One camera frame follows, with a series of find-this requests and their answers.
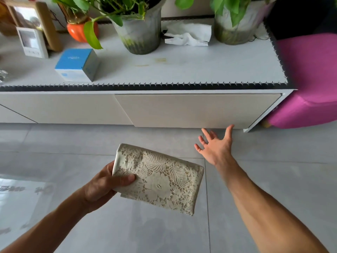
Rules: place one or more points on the person's left hand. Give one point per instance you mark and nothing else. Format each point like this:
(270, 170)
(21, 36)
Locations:
(98, 189)

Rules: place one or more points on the person's right hand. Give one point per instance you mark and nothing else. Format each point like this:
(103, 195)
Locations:
(217, 150)

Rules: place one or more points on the person's right thumb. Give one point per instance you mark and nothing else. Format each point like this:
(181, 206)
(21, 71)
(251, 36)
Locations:
(229, 133)

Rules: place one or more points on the person's right middle finger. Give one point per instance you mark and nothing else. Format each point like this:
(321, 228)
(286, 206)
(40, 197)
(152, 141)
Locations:
(207, 134)

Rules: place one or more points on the person's right little finger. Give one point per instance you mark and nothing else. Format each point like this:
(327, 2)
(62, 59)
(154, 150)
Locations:
(198, 147)

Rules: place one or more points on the person's left thumb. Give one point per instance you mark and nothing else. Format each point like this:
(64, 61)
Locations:
(124, 179)

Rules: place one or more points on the cream lace tissue box cover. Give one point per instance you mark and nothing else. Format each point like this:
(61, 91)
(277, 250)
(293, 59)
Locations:
(160, 179)

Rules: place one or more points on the person's left forearm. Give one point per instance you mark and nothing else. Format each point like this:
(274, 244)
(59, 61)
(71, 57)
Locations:
(44, 226)

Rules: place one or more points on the person's right forearm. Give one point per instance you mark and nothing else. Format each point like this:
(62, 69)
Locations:
(266, 208)

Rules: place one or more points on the cabinet drawer front panel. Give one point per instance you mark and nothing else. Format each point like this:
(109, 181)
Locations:
(194, 110)

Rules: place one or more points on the white mat with black trim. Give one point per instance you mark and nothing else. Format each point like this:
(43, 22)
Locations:
(184, 65)

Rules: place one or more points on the white low cabinet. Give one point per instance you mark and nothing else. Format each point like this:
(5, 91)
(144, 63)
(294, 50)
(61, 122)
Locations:
(79, 107)

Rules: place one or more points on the pink upholstered stool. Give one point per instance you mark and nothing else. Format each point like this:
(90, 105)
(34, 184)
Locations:
(308, 81)

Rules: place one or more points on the ribbed glass plant pot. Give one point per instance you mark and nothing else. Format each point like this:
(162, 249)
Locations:
(140, 31)
(237, 32)

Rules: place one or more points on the crumpled white tissue paper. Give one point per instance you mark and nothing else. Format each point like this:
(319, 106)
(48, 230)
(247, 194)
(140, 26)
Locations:
(189, 34)

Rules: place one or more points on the blue and white box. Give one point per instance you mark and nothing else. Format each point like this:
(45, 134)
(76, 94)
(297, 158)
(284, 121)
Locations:
(76, 64)

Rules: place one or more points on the green pothos plant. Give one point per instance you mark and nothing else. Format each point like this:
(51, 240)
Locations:
(235, 7)
(90, 34)

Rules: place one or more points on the orange round vase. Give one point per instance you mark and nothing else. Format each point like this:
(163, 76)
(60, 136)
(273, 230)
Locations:
(77, 31)

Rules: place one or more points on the clear glass object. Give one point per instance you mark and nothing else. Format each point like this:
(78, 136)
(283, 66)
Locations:
(2, 75)

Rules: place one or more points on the small white display device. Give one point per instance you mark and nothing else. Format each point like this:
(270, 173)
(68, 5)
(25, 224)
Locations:
(33, 43)

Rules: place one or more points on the wooden photo frame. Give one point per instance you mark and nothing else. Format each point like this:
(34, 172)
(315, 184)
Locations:
(48, 26)

